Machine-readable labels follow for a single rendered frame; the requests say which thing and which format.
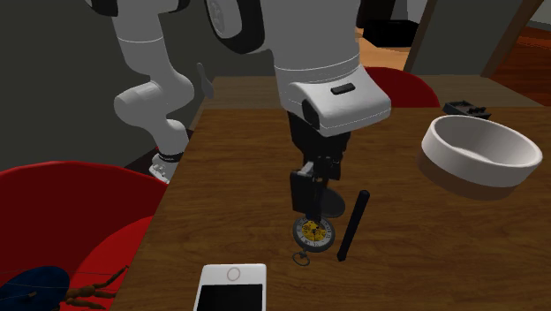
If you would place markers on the white smartphone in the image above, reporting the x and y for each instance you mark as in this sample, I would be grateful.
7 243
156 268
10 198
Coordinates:
230 286

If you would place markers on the white bowl brown base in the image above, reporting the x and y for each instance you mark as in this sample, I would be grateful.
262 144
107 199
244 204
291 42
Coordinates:
478 155

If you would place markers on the silver pocket watch yellow dial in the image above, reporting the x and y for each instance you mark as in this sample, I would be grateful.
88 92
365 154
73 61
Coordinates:
314 234

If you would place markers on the dark blue cushion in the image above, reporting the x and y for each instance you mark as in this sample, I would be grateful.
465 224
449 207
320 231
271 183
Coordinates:
32 286

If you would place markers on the brown twig figure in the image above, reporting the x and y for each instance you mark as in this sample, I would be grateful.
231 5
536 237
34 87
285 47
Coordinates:
84 293

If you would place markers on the red chair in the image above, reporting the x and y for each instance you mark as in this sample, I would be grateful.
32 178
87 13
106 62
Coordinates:
402 88
64 206

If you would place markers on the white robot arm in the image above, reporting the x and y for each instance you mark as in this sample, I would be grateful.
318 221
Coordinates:
318 51

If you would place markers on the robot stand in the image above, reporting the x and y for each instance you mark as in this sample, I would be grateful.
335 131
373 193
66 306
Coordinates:
138 166

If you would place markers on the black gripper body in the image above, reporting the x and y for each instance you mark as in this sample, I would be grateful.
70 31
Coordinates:
312 144

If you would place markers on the black pen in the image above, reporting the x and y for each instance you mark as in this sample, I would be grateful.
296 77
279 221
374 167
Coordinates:
354 224

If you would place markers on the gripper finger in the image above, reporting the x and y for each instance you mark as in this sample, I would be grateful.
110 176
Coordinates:
332 170
303 191

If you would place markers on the brown wooden table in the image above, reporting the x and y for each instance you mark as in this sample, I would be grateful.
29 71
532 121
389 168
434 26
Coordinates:
241 172

